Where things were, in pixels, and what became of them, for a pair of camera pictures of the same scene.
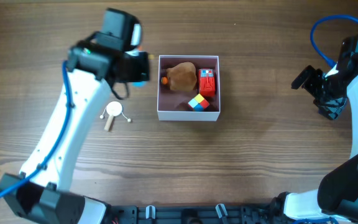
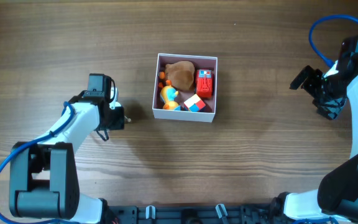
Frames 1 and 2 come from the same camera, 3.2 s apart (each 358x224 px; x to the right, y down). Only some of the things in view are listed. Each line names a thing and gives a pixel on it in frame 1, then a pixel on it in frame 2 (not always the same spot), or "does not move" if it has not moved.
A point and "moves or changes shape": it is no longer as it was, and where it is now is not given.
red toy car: x=207 y=86 does not move
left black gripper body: x=138 y=68 to x=116 y=121
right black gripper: x=332 y=108 does not move
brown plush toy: x=183 y=76 does not move
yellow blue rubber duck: x=143 y=84 to x=168 y=94
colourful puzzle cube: x=198 y=103 moves or changes shape
